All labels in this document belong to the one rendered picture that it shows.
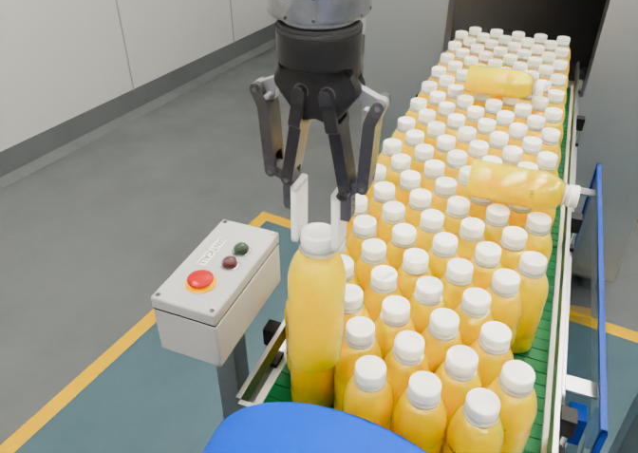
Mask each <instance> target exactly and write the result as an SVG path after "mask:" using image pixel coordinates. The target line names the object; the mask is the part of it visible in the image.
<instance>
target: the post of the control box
mask: <svg viewBox="0 0 638 453"><path fill-rule="evenodd" d="M216 373H217V379H218V385H219V391H220V398H221V404H222V410H223V417H224V420H225V419H226V418H227V417H229V416H230V415H232V414H233V413H235V412H237V406H236V399H235V396H236V395H237V393H238V392H239V390H240V389H241V388H242V386H243V385H244V383H245V381H246V380H247V378H248V376H249V366H248V357H247V348H246V339H245V333H244V334H243V335H242V337H241V338H240V340H239V341H238V343H237V344H236V346H235V348H234V349H233V351H232V352H231V353H230V355H229V356H228V358H227V359H226V361H225V362H224V364H223V365H222V366H221V367H220V366H217V365H216Z"/></svg>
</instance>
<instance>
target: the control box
mask: <svg viewBox="0 0 638 453"><path fill-rule="evenodd" d="M221 239H223V240H221ZM224 239H225V241H224ZM220 241H222V242H223V243H222V242H220ZM219 242H220V243H219ZM238 242H245V243H246V244H247V245H248V247H249V251H248V252H247V253H245V254H241V255H240V254H237V253H235V251H234V246H235V244H236V243H238ZM278 242H279V235H278V233H277V232H273V231H269V230H265V229H261V228H257V227H253V226H249V225H245V224H241V223H237V222H233V221H230V220H226V219H223V220H222V221H221V222H220V223H219V224H218V225H217V226H216V227H215V228H214V230H213V231H212V232H211V233H210V234H209V235H208V236H207V237H206V238H205V239H204V240H203V241H202V242H201V243H200V245H199V246H198V247H197V248H196V249H195V250H194V251H193V252H192V253H191V254H190V255H189V256H188V257H187V258H186V260H185V261H184V262H183V263H182V264H181V265H180V266H179V267H178V268H177V269H176V270H175V271H174V272H173V274H172V275H171V276H170V277H169V278H168V279H167V280H166V281H165V282H164V283H163V284H162V285H161V286H160V287H159V289H158V290H157V291H156V292H155V293H154V294H153V295H152V296H151V301H152V305H153V307H154V312H155V316H156V320H157V325H158V329H159V337H160V341H161V345H162V347H163V348H165V349H169V350H172V351H175V352H178V353H181V354H184V355H187V356H190V357H193V358H196V359H198V360H201V361H205V362H208V363H211V364H214V365H217V366H220V367H221V366H222V365H223V364H224V362H225V361H226V359H227V358H228V356H229V355H230V353H231V352H232V351H233V349H234V348H235V346H236V344H237V343H238V341H239V340H240V338H241V337H242V335H243V334H244V333H245V331H246V330H247V328H248V327H249V326H250V325H251V323H252V322H253V320H254V319H255V317H256V316H257V314H258V313H259V311H260V310H261V308H262V307H263V305H264V304H265V302H266V301H267V300H268V298H269V297H270V295H271V294H272V292H273V290H274V289H275V287H276V286H277V284H278V283H279V282H280V279H281V278H280V259H279V245H278ZM216 243H217V244H216ZM221 243H222V244H221ZM219 244H221V245H219ZM216 245H218V246H216ZM214 246H215V247H214ZM217 247H218V249H217ZM212 248H213V249H212ZM214 249H217V250H214ZM209 252H212V253H213V254H212V253H209ZM207 253H208V254H207ZM206 255H207V256H209V257H210V258H203V257H207V256H206ZM228 255H232V256H234V257H235V258H236V260H237V265H236V266H235V267H233V268H225V267H223V266H222V259H223V258H224V257H226V256H228ZM201 259H202V260H201ZM203 259H206V260H203ZM200 260H201V261H200ZM199 261H200V262H199ZM198 262H199V263H198ZM201 262H204V263H201ZM197 270H207V271H210V272H211V273H212V274H213V276H214V280H213V282H212V283H211V284H210V285H208V286H207V287H204V288H193V287H191V286H190V285H189V284H188V282H187V277H188V275H189V274H190V273H192V272H194V271H197Z"/></svg>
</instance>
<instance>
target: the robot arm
mask: <svg viewBox="0 0 638 453"><path fill-rule="evenodd" d="M266 8H267V11H268V13H269V14H270V15H271V16H272V17H274V18H276V19H278V20H277V21H276V22H275V38H276V57H277V60H278V67H277V69H276V71H275V72H274V75H272V76H270V77H269V76H268V75H263V76H261V77H260V78H259V79H257V80H256V81H255V82H253V83H252V84H251V85H250V88H249V89H250V92H251V94H252V96H253V100H254V102H255V104H256V106H257V113H258V120H259V129H260V137H261V144H262V153H263V161H264V168H265V173H266V174H267V175H268V176H270V177H273V176H276V177H278V178H280V179H281V181H282V182H283V203H284V206H285V208H287V209H291V241H294V242H298V240H299V239H300V233H301V229H302V228H303V227H304V226H305V225H307V224H308V175H307V174H303V173H302V174H301V175H300V176H299V174H300V173H301V171H302V170H303V169H304V168H302V163H303V158H304V153H305V147H306V142H307V136H308V132H309V127H310V120H312V119H315V120H318V121H320V122H322V123H324V126H325V131H326V133H327V134H328V139H329V144H330V150H331V155H332V160H333V166H334V172H335V177H336V182H337V187H336V189H335V190H334V191H333V193H332V194H331V196H330V203H331V250H332V251H333V252H338V251H339V249H340V247H341V246H342V244H343V242H344V241H345V239H346V237H347V222H350V220H351V218H352V217H353V215H354V213H355V204H356V194H359V195H365V194H366V193H367V192H368V190H369V188H370V187H371V185H372V183H373V182H374V180H375V174H376V167H377V159H378V152H379V144H380V138H381V130H382V122H383V115H384V114H385V112H386V110H387V108H388V107H389V105H390V103H391V100H392V99H391V96H390V95H389V94H388V93H386V92H384V93H381V95H380V94H378V93H376V92H375V91H373V90H371V89H370V88H368V87H366V82H365V79H364V77H363V75H362V72H361V60H362V37H363V22H362V21H361V20H360V19H363V18H364V17H366V16H367V15H368V14H369V12H370V10H371V8H372V0H266ZM279 90H280V92H281V93H282V95H283V96H284V98H285V99H286V101H287V102H288V104H289V105H290V107H291V108H290V115H289V120H288V126H289V132H288V138H287V144H286V150H285V154H284V143H283V134H282V124H281V114H280V104H279V99H278V95H279ZM357 99H359V100H360V101H361V103H362V108H361V110H362V114H363V115H364V116H366V117H365V120H364V123H363V128H362V137H361V145H360V154H359V163H358V172H357V175H356V168H355V162H354V156H353V150H352V144H351V137H350V132H349V125H348V123H349V112H348V109H349V108H350V107H351V106H352V105H353V104H354V102H355V101H356V100H357ZM301 168H302V169H301Z"/></svg>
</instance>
